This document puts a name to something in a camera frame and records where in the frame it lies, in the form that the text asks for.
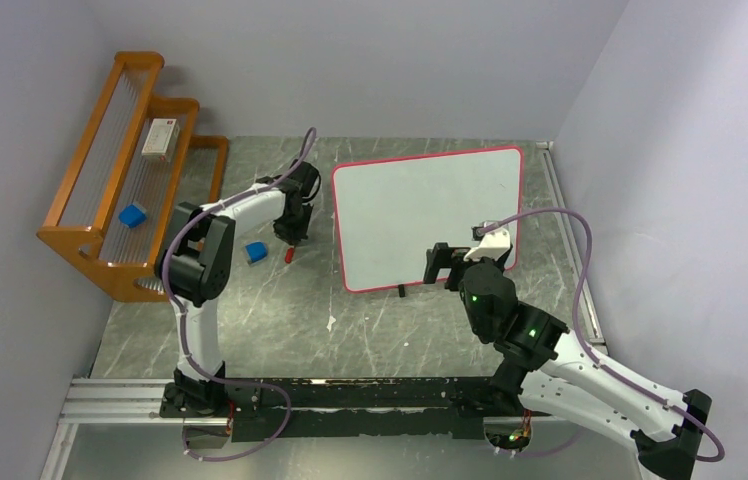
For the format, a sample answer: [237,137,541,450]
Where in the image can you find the red framed whiteboard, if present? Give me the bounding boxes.
[331,146,525,293]

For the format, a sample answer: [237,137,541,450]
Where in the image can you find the orange wooden shelf rack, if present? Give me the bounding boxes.
[36,51,229,303]

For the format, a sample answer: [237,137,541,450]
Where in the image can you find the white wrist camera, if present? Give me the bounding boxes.
[254,176,280,188]
[463,221,514,268]

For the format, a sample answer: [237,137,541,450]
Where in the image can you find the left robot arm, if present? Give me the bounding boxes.
[154,160,321,416]

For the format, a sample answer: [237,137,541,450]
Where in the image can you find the red capped whiteboard marker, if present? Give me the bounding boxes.
[284,246,296,264]

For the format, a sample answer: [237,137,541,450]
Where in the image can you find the blue eraser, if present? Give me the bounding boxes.
[117,203,148,229]
[244,241,268,265]

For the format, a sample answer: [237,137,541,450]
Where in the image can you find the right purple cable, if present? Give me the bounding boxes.
[473,207,726,463]

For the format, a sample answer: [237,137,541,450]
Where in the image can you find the white red cardboard box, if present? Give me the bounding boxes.
[141,118,180,162]

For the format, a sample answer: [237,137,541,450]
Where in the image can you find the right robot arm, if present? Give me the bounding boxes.
[423,243,712,479]

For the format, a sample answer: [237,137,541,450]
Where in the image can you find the blue eraser on shelf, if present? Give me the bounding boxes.
[117,203,148,229]

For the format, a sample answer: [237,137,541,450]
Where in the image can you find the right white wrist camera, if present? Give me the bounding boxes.
[463,221,514,268]

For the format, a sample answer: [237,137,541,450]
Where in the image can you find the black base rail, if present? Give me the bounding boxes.
[159,376,524,442]

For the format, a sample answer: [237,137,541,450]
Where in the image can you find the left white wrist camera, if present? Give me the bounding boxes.
[254,176,280,188]

